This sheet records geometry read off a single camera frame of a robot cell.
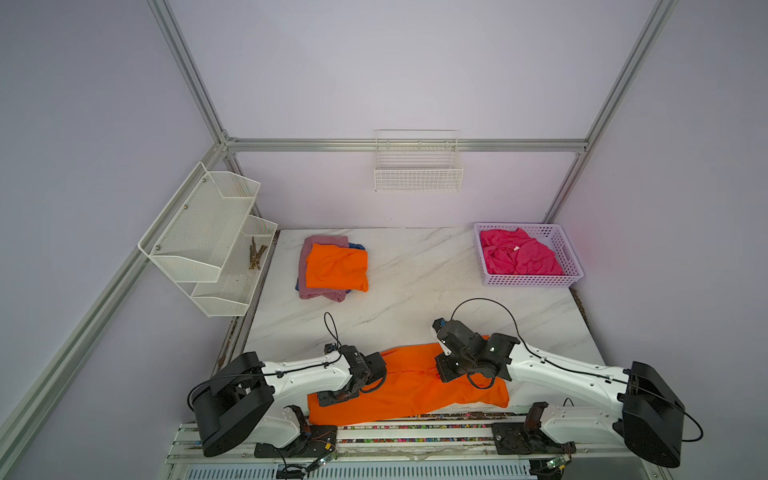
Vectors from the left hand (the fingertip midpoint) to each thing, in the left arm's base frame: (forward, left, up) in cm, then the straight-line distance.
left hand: (332, 397), depth 81 cm
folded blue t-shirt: (+54, -2, +2) cm, 54 cm away
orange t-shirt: (+3, -22, +1) cm, 22 cm away
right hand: (+6, -30, +4) cm, 31 cm away
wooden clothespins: (+40, +29, +14) cm, 51 cm away
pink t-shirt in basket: (+50, -62, +4) cm, 80 cm away
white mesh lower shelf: (+31, +31, +14) cm, 46 cm away
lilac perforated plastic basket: (+58, -79, +4) cm, 98 cm away
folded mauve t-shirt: (+32, +3, +3) cm, 32 cm away
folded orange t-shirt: (+40, +5, +8) cm, 41 cm away
